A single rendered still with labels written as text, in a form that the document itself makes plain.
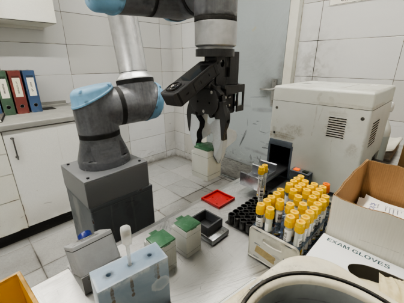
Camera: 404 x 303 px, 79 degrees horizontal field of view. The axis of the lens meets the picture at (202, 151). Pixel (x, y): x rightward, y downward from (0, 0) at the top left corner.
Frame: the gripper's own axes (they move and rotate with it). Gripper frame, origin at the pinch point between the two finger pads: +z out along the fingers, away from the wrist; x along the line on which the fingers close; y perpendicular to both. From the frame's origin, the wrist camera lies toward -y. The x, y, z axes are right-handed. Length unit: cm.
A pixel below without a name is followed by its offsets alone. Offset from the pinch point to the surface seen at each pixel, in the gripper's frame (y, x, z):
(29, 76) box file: 11, 192, -7
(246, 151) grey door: 164, 99, 69
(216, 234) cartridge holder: -0.6, -3.8, 17.6
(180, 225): -8.3, -1.2, 12.3
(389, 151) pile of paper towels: 83, -21, 15
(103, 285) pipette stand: -26.0, -6.8, 9.0
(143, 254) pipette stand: -19.4, -5.8, 9.0
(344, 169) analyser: 38.2, -16.9, 10.2
